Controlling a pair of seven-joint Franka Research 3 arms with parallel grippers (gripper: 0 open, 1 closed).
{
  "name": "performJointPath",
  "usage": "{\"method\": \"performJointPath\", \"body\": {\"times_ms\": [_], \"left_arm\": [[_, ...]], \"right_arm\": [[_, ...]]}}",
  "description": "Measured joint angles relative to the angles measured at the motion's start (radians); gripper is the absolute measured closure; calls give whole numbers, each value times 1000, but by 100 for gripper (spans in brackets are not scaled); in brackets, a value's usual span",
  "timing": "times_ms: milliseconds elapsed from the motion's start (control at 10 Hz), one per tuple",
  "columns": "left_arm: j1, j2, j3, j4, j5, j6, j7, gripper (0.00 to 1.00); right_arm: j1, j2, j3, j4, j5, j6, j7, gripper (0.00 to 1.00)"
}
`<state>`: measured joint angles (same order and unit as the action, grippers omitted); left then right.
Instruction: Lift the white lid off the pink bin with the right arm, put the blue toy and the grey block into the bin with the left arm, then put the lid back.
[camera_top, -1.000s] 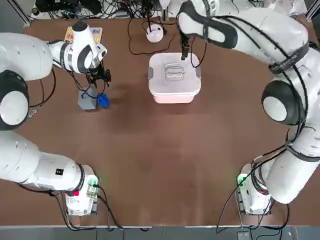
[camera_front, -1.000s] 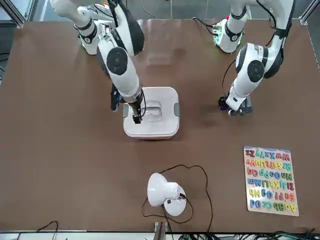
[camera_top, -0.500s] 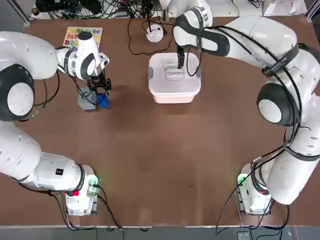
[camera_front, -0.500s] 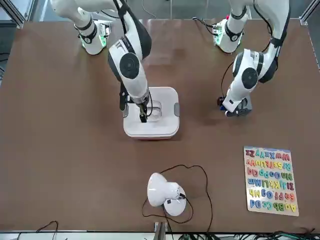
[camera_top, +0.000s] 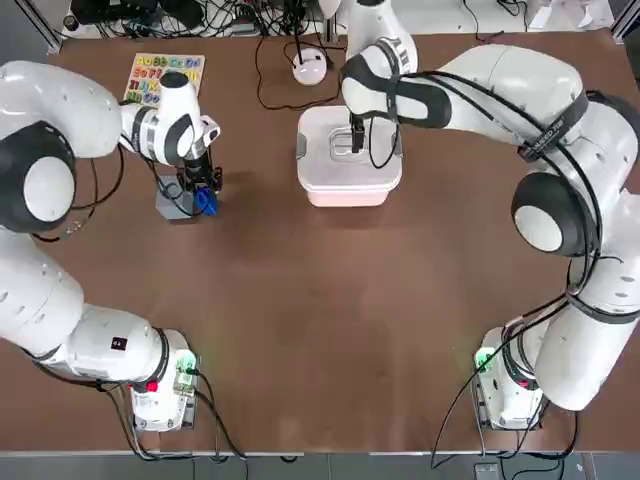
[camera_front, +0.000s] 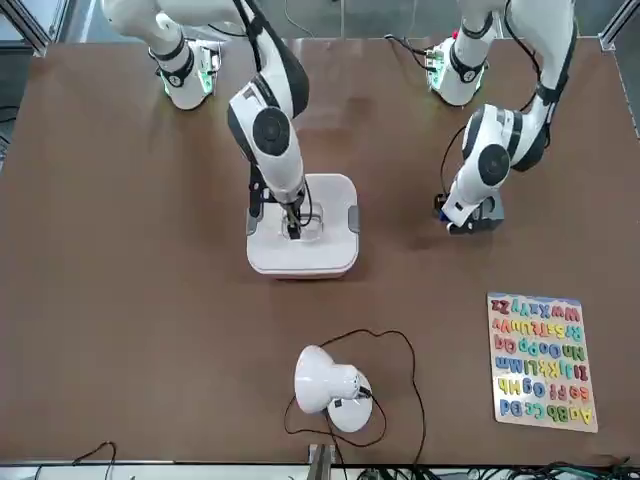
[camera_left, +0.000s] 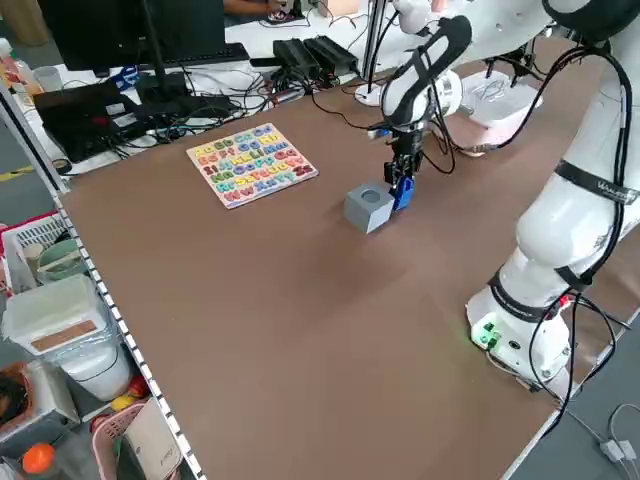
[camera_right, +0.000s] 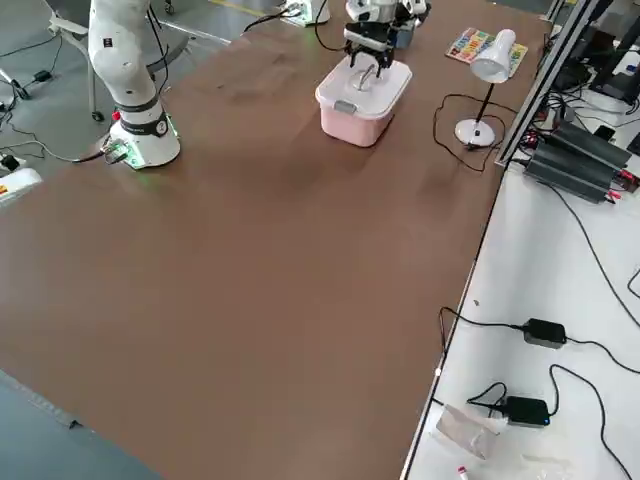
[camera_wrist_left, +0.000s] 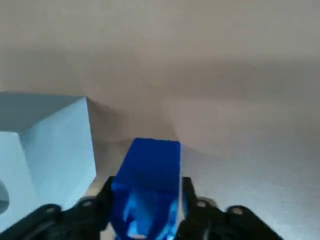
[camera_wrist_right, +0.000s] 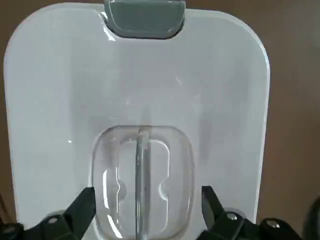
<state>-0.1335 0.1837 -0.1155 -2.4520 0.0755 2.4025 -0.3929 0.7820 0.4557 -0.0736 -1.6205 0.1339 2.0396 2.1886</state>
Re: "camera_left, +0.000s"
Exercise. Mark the slotted table edge rail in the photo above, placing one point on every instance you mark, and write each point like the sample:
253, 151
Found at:
125, 340

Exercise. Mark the pink storage bin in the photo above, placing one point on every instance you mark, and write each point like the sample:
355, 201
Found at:
492, 137

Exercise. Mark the black power brick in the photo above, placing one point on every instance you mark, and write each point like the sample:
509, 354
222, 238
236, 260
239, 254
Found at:
295, 56
332, 50

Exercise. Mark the black computer monitor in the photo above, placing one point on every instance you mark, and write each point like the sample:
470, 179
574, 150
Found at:
100, 30

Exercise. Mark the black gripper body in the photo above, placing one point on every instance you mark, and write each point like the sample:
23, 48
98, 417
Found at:
409, 145

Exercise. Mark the person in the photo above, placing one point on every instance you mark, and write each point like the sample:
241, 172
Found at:
250, 7

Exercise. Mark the green bowl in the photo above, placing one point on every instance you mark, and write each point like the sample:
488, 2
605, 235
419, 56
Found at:
62, 260

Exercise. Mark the black tape roll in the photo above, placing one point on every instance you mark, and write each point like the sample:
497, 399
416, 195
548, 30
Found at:
61, 166

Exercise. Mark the blue toy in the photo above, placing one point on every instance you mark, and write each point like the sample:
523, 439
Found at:
402, 197

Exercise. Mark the black keyboard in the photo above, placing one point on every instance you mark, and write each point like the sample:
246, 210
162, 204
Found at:
210, 54

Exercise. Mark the clear plastic cup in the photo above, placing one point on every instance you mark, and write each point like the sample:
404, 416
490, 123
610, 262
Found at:
46, 79

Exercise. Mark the pink plastic basket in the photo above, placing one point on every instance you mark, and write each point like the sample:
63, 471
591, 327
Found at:
15, 250
107, 430

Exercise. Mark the grey block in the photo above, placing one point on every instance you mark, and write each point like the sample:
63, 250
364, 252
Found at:
367, 212

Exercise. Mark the black electronics box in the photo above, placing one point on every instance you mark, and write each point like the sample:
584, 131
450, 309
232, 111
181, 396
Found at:
85, 120

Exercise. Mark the white lidded trash bin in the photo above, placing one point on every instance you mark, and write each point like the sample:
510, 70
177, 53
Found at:
65, 325

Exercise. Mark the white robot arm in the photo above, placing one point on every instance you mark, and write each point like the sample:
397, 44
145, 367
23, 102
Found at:
565, 225

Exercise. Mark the white power adapter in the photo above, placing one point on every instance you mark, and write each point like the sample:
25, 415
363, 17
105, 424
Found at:
616, 451

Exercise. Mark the alphabet puzzle board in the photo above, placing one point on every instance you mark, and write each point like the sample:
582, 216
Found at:
250, 165

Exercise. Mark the orange ball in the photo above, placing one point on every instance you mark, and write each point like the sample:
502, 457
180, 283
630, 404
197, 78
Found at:
39, 458

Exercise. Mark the cardboard box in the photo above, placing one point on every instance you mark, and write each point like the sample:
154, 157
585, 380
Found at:
340, 6

